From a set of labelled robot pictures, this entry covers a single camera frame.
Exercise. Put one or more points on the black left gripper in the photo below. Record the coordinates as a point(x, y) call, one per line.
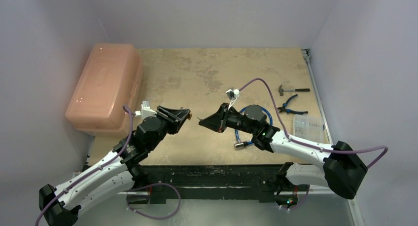
point(175, 118)

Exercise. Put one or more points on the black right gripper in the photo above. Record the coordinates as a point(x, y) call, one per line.
point(223, 117)

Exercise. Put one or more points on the brass padlock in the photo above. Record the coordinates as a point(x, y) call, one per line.
point(187, 113)

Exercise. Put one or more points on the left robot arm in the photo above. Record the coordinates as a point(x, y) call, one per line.
point(117, 172)

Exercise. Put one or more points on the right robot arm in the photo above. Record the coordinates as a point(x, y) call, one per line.
point(337, 166)

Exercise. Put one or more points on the pink plastic storage box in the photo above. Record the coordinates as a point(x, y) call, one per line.
point(110, 79)

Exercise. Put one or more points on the clear plastic parts box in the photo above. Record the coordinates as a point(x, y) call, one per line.
point(309, 128)

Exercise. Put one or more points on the blue cable lock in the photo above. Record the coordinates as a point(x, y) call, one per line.
point(240, 145)

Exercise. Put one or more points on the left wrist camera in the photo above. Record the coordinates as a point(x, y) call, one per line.
point(145, 110)

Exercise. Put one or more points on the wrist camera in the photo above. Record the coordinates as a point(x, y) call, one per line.
point(145, 110)
point(233, 95)

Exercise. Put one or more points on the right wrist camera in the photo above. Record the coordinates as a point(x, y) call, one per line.
point(233, 95)

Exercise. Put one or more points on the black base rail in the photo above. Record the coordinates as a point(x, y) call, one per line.
point(262, 182)

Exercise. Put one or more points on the small black handled hammer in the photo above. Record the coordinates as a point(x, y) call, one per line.
point(282, 90)

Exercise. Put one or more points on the aluminium frame rail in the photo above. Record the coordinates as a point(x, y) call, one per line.
point(353, 206)

